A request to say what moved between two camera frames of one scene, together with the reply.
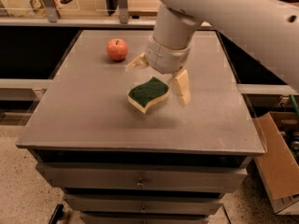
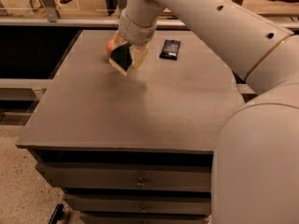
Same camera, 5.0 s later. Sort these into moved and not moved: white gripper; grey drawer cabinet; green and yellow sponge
Moved: green and yellow sponge; white gripper
Not moved: grey drawer cabinet
